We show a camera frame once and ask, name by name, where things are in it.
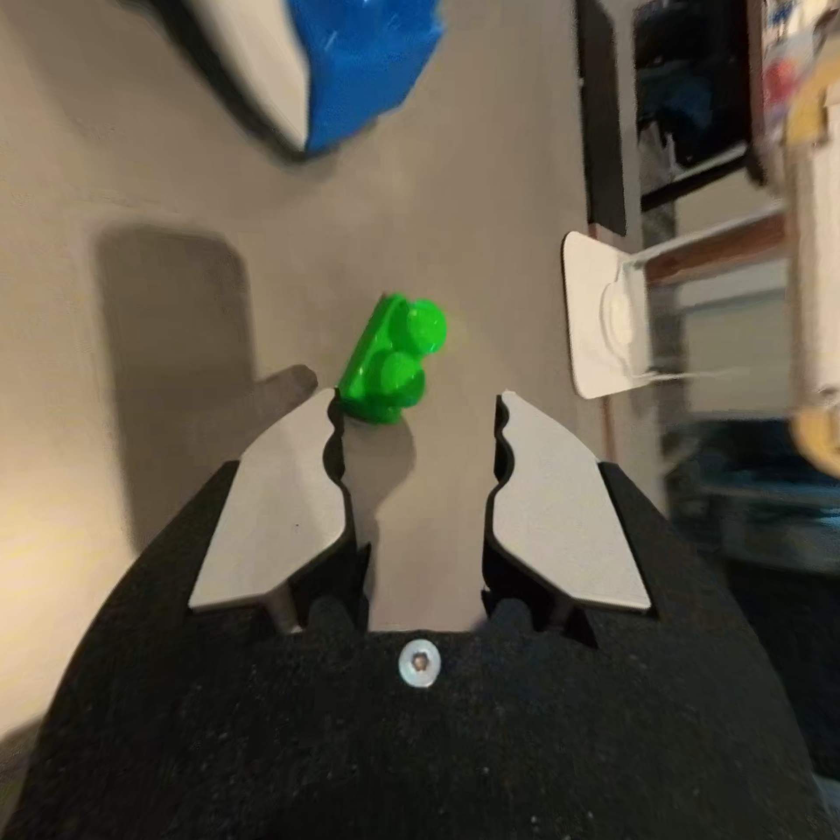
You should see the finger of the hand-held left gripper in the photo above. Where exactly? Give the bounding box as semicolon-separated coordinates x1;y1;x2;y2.
151;0;313;157

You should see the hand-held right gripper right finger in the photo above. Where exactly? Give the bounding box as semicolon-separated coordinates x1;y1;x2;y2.
482;390;652;634

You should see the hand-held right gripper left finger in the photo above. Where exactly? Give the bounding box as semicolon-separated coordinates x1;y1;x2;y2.
188;387;368;634

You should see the green two-stud block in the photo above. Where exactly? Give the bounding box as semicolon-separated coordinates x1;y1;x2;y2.
335;293;449;425

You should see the clear acrylic stand white base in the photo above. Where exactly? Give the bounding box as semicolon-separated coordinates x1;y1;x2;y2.
560;228;791;401

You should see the wooden top desk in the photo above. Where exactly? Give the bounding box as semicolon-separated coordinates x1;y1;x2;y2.
640;141;791;286

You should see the black table mat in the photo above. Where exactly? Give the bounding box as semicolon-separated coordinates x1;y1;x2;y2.
576;0;629;236

